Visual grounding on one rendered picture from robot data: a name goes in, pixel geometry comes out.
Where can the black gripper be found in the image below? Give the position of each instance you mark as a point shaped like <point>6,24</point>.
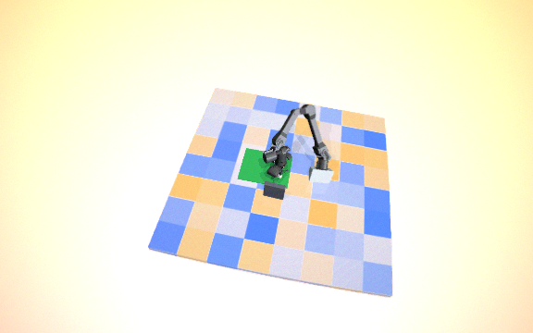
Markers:
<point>279,165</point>

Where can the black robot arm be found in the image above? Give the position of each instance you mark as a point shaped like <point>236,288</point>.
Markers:
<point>279,152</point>

